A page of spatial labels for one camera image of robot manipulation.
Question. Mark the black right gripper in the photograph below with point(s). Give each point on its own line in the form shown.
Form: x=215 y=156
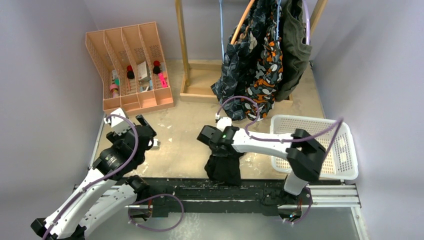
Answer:
x=217 y=153

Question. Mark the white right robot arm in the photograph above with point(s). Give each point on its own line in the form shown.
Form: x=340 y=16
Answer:
x=301 y=150

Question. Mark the orange plastic file organizer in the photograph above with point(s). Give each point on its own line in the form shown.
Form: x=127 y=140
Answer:
x=131 y=63

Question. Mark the wooden clothes rack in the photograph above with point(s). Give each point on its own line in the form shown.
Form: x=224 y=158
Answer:
x=199 y=75

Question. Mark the purple hanger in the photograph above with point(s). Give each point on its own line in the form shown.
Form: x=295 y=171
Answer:
x=307 y=22

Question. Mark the red black item right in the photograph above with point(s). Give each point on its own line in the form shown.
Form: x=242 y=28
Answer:
x=156 y=67

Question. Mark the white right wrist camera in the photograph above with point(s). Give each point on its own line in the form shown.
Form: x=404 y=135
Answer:
x=222 y=122

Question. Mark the light blue hanger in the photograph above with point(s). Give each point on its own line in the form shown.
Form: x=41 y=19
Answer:
x=221 y=29

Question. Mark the red black item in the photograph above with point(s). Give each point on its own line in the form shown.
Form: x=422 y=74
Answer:
x=156 y=67
x=130 y=73

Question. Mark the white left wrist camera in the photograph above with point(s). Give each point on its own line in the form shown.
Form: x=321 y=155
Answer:
x=118 y=121

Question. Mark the grey leaf pattern shorts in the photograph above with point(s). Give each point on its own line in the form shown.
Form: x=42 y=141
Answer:
x=241 y=52

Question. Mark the red black item left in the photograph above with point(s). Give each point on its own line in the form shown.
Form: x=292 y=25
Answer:
x=130 y=73

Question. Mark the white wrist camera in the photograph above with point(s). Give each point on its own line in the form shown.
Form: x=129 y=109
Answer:
x=118 y=121
x=222 y=122

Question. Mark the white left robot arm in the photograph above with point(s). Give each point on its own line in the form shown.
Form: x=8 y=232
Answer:
x=71 y=221

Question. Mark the black shorts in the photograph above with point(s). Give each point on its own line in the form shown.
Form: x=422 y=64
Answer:
x=225 y=169

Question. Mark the orange camouflage shorts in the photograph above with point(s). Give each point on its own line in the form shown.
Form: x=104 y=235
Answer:
x=269 y=66

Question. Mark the pink tape roll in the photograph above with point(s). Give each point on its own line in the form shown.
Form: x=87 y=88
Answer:
x=114 y=88

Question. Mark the orange hanger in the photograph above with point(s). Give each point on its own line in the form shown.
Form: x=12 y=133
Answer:
x=241 y=21

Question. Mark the dark olive green shorts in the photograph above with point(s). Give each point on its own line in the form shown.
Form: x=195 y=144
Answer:
x=295 y=52

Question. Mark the white plastic laundry basket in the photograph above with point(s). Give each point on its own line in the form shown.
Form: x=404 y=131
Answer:
x=341 y=162

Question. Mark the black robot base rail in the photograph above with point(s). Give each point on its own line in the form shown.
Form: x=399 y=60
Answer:
x=162 y=196

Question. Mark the white box in organizer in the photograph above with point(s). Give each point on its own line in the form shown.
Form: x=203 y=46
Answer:
x=144 y=74

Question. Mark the pink marker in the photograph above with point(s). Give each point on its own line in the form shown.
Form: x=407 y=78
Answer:
x=163 y=80

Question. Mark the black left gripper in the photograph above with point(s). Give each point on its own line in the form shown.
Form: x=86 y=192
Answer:
x=118 y=139

